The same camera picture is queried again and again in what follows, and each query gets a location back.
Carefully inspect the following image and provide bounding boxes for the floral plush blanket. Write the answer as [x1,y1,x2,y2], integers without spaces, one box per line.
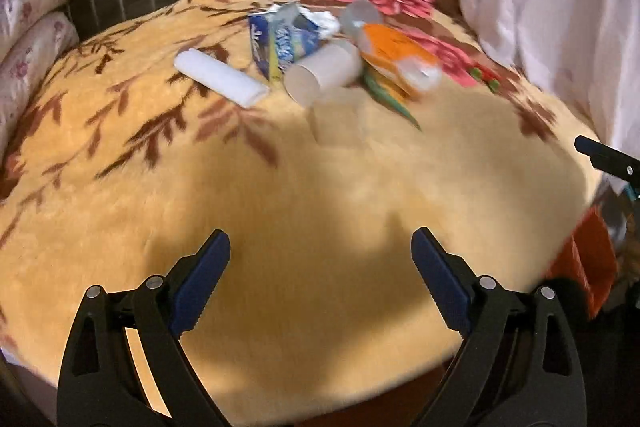
[0,0,606,423]

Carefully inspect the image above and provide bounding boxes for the clear plastic cup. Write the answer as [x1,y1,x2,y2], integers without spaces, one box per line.
[311,89,368,142]

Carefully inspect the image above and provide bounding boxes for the white paper roll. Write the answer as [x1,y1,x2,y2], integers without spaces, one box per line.
[173,48,271,109]

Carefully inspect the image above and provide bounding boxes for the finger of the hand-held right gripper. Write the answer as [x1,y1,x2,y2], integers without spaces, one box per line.
[574,135,640,188]

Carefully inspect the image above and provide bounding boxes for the red container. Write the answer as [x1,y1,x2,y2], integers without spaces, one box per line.
[545,207,618,318]

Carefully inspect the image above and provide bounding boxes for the crumpled white tissue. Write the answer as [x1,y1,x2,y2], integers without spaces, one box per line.
[300,9,343,40]

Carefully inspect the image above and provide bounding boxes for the cardboard tube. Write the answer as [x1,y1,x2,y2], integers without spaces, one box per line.
[284,41,363,105]

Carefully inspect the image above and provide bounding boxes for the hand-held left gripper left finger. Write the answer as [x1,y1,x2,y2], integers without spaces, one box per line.
[56,229,232,427]

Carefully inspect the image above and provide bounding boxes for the orange snack packet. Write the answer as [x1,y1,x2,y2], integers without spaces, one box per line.
[357,24,443,100]

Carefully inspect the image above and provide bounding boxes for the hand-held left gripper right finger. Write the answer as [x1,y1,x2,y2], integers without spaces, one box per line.
[411,227,587,427]

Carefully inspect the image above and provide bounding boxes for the green wrapper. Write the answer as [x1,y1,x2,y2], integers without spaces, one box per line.
[362,67,422,131]

